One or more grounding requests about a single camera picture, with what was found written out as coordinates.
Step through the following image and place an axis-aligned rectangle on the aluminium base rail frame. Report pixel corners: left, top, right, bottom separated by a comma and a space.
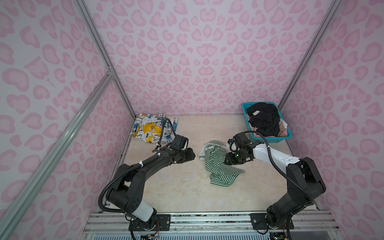
81, 210, 344, 240

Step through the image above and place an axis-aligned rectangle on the pink garment in basket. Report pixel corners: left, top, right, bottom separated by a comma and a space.
250, 119, 288, 138

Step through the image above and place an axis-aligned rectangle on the white yellow blue printed garment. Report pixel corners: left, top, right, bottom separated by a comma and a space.
131, 114, 175, 144

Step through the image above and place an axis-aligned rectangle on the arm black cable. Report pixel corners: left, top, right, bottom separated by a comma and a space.
98, 117, 178, 240
229, 130, 316, 205

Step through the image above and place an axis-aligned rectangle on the green white striped garment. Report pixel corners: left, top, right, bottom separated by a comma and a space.
198, 140, 245, 187

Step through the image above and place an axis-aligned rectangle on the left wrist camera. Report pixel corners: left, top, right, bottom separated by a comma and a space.
170, 135, 189, 151

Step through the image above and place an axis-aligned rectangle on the teal plastic laundry basket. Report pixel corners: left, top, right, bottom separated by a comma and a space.
241, 102, 292, 143

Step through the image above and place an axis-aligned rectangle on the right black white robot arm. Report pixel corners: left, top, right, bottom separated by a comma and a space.
224, 144, 326, 229

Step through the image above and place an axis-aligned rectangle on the black garment in basket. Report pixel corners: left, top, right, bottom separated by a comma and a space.
246, 103, 281, 137

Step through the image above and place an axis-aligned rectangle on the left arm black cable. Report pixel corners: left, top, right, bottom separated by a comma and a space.
98, 117, 178, 240

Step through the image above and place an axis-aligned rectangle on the diagonal aluminium wall strut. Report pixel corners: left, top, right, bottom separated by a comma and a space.
1, 72, 115, 240

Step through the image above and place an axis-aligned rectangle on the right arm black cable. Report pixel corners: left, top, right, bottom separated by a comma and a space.
229, 130, 316, 205

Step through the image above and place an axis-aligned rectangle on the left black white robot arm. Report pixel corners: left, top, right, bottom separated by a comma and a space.
98, 145, 196, 230

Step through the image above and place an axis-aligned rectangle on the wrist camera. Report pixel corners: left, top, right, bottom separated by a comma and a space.
170, 135, 189, 151
228, 133, 251, 152

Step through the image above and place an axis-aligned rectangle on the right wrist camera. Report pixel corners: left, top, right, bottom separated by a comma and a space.
228, 133, 251, 152

